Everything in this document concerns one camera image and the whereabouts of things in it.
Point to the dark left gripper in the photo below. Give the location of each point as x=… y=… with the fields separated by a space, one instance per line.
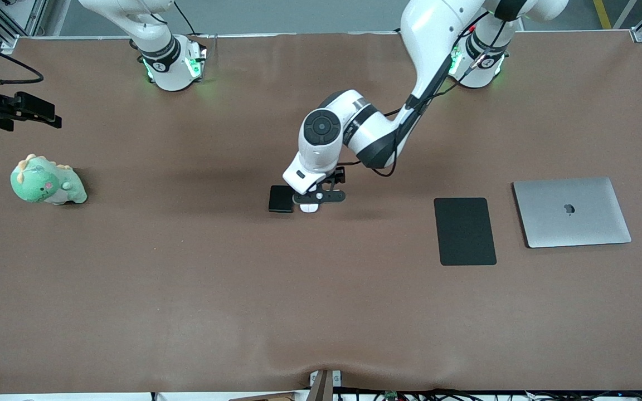
x=338 y=176

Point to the black rectangular mouse pad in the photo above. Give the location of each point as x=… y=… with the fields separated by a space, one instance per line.
x=465 y=231

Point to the brown table cover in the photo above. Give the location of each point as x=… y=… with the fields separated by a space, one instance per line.
x=243 y=278

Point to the silver apple laptop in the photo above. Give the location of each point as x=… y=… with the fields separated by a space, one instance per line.
x=572 y=223

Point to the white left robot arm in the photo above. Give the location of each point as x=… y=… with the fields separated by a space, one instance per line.
x=427 y=33

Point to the white computer mouse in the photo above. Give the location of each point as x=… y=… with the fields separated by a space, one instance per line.
x=309 y=208

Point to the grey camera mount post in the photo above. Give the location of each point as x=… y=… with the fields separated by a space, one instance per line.
x=321 y=384

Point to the green dinosaur plush toy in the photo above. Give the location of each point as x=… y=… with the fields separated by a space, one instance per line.
x=42 y=181

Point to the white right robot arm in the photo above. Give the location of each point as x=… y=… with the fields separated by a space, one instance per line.
x=159 y=33

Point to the black smartphone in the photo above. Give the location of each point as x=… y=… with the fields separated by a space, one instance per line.
x=281 y=199

